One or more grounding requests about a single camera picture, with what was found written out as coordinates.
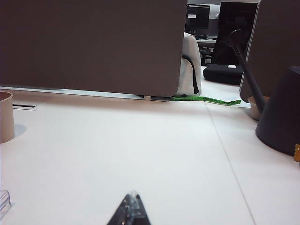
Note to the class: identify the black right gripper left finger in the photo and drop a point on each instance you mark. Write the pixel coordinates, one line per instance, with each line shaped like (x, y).
(124, 211)

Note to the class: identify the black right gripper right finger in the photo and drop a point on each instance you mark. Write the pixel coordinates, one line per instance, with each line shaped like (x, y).
(140, 213)

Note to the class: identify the clear plastic chip tray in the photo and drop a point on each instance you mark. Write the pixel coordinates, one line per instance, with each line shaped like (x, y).
(4, 199)

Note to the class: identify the brown paper cup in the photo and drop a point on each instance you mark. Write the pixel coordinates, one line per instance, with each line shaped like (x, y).
(5, 117)

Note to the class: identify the white partition foot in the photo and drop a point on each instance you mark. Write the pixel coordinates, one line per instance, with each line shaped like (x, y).
(147, 97)

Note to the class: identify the small beige paper bowl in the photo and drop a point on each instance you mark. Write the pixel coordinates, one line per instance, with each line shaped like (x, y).
(254, 110)

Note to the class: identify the black padded case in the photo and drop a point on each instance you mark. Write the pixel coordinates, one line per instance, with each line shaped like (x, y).
(222, 73)

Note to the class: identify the wide brown desk partition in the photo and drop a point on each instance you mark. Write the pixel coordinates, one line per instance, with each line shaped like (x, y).
(93, 47)

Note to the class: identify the small white case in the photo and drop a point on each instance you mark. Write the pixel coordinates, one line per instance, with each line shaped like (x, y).
(232, 66)

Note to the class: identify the black computer monitor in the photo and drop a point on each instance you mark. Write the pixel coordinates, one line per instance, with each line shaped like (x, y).
(198, 16)

